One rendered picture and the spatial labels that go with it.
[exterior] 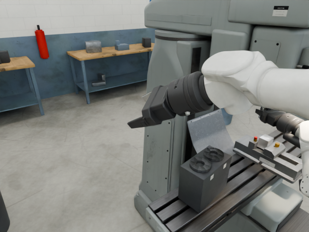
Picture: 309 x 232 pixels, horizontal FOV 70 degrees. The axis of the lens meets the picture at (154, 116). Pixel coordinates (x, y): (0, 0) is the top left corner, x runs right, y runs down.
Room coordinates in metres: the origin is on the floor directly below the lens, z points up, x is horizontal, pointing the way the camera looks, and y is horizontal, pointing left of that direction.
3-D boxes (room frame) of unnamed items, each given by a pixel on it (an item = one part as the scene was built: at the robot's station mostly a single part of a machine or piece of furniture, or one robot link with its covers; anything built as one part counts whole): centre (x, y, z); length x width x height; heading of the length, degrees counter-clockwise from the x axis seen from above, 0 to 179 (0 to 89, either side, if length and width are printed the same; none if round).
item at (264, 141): (1.02, -0.61, 1.02); 0.06 x 0.05 x 0.06; 127
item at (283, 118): (0.88, -0.57, 1.23); 0.13 x 0.12 x 0.10; 110
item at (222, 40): (1.12, -0.42, 1.47); 0.24 x 0.19 x 0.26; 126
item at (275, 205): (0.96, -0.54, 0.77); 0.50 x 0.35 x 0.12; 36
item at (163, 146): (1.46, -0.17, 0.78); 0.50 x 0.46 x 1.56; 36
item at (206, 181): (0.76, -0.23, 1.01); 0.22 x 0.12 x 0.20; 134
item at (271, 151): (0.97, -0.65, 1.00); 0.12 x 0.06 x 0.04; 127
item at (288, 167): (0.99, -0.63, 0.97); 0.35 x 0.15 x 0.11; 37
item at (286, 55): (0.97, -0.54, 1.47); 0.21 x 0.19 x 0.32; 126
